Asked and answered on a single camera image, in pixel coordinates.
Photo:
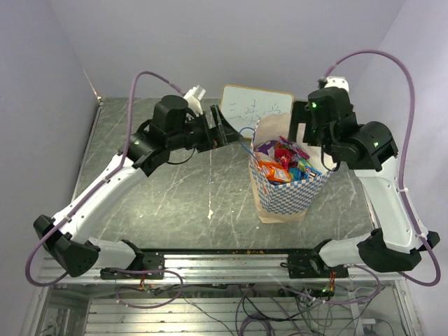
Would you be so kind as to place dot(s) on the small whiteboard on stand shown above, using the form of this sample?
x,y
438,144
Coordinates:
x,y
243,106

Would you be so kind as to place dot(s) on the red snack packet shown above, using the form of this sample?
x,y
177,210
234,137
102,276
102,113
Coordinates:
x,y
285,156

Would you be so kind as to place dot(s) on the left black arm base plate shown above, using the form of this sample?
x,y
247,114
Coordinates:
x,y
147,265

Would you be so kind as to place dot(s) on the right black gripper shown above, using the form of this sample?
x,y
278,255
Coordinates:
x,y
301,110

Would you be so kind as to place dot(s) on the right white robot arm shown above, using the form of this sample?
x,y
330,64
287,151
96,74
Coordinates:
x,y
371,152

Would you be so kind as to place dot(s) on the blue candy packet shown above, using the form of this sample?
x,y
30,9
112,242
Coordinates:
x,y
299,173

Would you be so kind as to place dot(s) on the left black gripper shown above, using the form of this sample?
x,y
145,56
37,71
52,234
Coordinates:
x,y
227,132

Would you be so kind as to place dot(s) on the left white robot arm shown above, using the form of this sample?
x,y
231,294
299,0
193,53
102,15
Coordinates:
x,y
176,124

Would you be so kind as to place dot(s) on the pink snack packet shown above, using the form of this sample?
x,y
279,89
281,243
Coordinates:
x,y
292,146

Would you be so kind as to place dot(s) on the orange snack packet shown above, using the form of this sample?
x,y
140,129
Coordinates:
x,y
274,172

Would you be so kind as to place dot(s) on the aluminium mounting rail frame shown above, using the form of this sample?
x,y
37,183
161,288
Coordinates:
x,y
222,292

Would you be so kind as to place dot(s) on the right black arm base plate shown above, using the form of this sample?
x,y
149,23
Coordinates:
x,y
300,267

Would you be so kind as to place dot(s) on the blue checkered paper bag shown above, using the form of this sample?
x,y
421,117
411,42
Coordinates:
x,y
284,202

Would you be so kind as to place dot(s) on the purple snack packet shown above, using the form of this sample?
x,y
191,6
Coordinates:
x,y
267,148

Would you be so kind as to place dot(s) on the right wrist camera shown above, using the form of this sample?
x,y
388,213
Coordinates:
x,y
333,82

